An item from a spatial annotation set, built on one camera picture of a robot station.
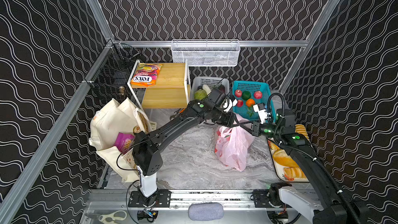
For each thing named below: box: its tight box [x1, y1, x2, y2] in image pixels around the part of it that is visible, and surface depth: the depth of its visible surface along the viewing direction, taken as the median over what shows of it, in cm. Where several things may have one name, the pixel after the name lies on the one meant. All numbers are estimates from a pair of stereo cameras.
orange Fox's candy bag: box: [130, 62, 163, 88], surface depth 80 cm
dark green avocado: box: [241, 90, 252, 101], surface depth 115 cm
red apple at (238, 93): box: [234, 89, 243, 98], surface depth 116 cm
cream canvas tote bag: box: [89, 97, 158, 182], surface depth 78 cm
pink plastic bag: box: [214, 113, 255, 172], surface depth 75 cm
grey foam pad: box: [188, 202, 224, 221], surface depth 70 cm
